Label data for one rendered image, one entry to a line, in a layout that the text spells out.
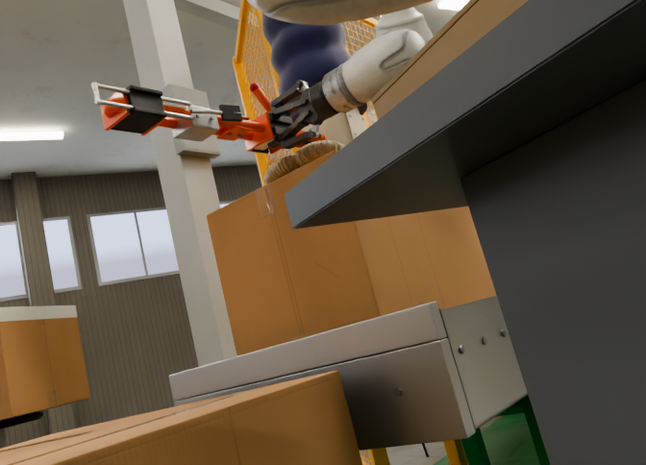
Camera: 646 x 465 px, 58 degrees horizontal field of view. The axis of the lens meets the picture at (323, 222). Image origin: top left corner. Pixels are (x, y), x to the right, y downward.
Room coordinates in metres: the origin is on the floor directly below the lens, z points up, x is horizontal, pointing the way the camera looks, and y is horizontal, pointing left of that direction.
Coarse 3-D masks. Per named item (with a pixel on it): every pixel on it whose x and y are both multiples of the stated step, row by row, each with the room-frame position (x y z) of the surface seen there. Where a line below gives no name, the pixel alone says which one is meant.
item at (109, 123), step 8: (112, 96) 0.94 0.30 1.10; (120, 96) 0.93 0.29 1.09; (128, 104) 0.93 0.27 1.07; (120, 112) 0.94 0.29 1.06; (128, 112) 0.93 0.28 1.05; (104, 120) 0.97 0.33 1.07; (112, 120) 0.95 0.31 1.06; (120, 120) 0.95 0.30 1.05; (128, 120) 0.96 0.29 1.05; (136, 120) 0.96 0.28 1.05; (144, 120) 0.97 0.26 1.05; (152, 120) 0.98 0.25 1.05; (160, 120) 0.99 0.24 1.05; (112, 128) 0.97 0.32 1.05; (120, 128) 0.98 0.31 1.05; (128, 128) 0.99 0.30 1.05; (136, 128) 0.99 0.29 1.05; (144, 128) 1.00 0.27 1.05; (152, 128) 1.01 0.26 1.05
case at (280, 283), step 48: (240, 240) 1.28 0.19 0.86; (288, 240) 1.20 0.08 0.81; (336, 240) 1.13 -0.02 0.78; (384, 240) 1.17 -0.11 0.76; (432, 240) 1.34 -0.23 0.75; (240, 288) 1.30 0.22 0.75; (288, 288) 1.22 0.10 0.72; (336, 288) 1.14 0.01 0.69; (384, 288) 1.13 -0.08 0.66; (432, 288) 1.28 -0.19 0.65; (480, 288) 1.49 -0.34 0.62; (240, 336) 1.32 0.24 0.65; (288, 336) 1.23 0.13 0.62
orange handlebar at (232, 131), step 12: (108, 108) 0.93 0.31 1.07; (168, 108) 1.00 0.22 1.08; (180, 108) 1.03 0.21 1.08; (168, 120) 1.05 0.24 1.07; (216, 132) 1.15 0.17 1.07; (228, 132) 1.15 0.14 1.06; (240, 132) 1.17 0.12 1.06; (252, 132) 1.23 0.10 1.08; (300, 132) 1.30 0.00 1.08; (300, 144) 1.36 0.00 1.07
